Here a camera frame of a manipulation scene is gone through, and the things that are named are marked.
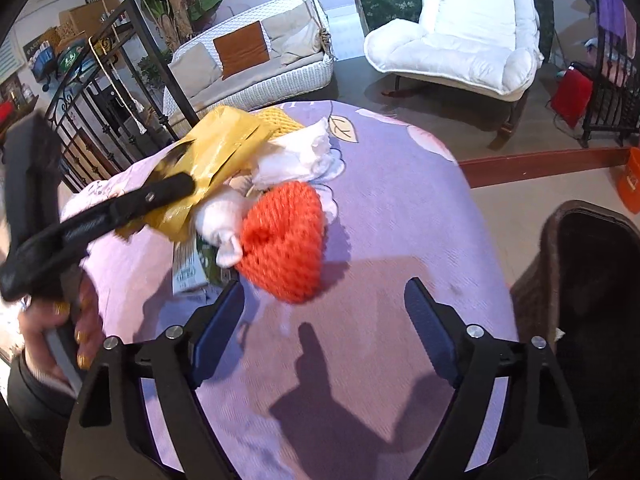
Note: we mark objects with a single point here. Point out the white lounge chair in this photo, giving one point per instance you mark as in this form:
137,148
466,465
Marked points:
460,40

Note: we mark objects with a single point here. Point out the orange bucket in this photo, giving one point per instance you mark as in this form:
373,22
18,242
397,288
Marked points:
630,185

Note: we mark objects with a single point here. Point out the green printed packet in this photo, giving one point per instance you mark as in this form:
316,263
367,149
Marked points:
192,267

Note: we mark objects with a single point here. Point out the black metal bed frame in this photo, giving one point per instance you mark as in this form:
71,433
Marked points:
150,55

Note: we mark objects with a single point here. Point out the yellow foam net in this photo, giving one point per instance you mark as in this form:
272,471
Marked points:
285,119

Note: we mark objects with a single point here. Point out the person's left forearm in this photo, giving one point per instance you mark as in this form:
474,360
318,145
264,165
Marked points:
35,400

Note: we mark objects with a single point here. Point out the brown cushion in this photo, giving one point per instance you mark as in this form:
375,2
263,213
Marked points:
241,50

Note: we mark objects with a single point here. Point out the yellow plastic bag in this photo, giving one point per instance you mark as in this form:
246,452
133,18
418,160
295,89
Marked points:
225,140

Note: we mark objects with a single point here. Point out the red bag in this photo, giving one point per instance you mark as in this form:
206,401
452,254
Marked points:
572,95

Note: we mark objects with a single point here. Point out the black metal rack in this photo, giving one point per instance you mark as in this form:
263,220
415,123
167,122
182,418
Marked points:
612,100

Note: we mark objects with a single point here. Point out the brown cardboard box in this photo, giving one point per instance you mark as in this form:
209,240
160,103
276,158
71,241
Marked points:
87,20

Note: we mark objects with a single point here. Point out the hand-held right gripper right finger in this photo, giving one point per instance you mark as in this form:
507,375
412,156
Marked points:
430,330

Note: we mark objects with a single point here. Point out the beige cushion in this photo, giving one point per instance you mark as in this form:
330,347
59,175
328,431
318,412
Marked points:
292,35
195,70

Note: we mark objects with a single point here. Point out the white foam wrap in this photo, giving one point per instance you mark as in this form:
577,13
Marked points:
220,220

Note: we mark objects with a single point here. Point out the white wicker swing sofa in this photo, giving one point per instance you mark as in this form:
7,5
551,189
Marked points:
280,85

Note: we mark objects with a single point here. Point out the green tin bucket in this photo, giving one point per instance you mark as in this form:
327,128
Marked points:
70,60

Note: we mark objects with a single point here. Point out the purple floral blanket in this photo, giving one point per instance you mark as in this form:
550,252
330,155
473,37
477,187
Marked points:
380,220

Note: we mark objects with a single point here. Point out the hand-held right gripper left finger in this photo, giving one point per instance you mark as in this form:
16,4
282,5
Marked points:
220,327

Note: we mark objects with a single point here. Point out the person's left hand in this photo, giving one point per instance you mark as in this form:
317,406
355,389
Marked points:
90,315

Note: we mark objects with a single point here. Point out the white paper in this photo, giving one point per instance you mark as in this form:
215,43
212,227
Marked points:
300,155

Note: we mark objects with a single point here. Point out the purple towel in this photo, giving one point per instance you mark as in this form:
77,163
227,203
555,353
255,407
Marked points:
611,5

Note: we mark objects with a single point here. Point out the brown wicker trash bin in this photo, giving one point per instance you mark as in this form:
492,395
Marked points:
590,310

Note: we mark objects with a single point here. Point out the orange foam net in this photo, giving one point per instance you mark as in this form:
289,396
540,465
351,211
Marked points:
282,240

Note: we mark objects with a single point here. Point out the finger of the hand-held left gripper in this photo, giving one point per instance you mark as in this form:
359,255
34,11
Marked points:
172,161
150,197

